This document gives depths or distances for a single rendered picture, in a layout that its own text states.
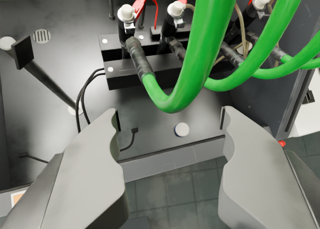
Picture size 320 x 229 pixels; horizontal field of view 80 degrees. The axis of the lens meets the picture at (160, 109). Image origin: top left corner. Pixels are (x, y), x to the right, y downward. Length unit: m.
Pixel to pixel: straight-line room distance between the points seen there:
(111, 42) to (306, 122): 0.48
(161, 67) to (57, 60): 0.31
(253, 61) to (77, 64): 0.49
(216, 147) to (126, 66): 0.27
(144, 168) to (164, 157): 0.05
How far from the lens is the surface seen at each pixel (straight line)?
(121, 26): 0.34
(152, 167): 0.42
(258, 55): 0.18
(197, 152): 0.44
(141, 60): 0.24
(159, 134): 0.54
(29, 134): 0.58
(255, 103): 0.56
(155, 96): 0.17
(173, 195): 1.43
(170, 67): 0.43
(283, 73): 0.27
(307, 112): 0.58
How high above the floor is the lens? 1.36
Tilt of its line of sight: 74 degrees down
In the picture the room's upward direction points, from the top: 41 degrees clockwise
